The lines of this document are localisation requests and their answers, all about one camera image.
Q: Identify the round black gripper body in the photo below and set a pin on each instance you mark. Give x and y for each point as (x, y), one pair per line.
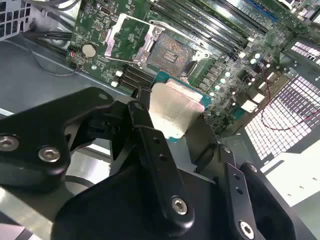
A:
(117, 215)

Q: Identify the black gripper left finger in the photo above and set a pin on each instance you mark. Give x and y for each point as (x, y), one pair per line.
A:
(30, 130)

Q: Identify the silver topped CPU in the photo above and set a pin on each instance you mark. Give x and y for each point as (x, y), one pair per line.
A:
(172, 110)

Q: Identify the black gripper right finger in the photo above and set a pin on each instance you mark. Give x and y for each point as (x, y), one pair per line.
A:
(235, 190)

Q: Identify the metal socket cover frame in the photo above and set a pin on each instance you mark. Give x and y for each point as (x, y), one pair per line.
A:
(110, 42)

